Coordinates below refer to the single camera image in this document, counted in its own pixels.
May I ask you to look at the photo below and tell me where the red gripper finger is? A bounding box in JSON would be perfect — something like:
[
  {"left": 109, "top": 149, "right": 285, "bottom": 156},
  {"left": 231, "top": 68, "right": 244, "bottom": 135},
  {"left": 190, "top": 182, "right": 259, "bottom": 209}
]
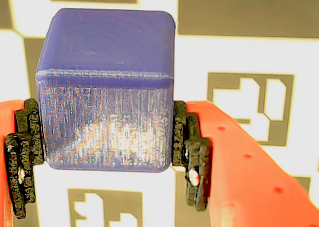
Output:
[
  {"left": 171, "top": 100, "right": 319, "bottom": 227},
  {"left": 0, "top": 98, "right": 46, "bottom": 227}
]

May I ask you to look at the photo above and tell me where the blue cube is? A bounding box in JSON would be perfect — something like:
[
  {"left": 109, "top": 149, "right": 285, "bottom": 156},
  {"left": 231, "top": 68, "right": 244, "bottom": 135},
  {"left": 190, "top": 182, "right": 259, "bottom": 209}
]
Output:
[{"left": 35, "top": 7, "right": 176, "bottom": 173}]

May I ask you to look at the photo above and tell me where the black white marker mat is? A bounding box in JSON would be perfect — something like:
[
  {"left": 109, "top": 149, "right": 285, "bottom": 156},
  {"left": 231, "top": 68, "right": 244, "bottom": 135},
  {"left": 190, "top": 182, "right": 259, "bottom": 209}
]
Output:
[{"left": 0, "top": 0, "right": 319, "bottom": 227}]

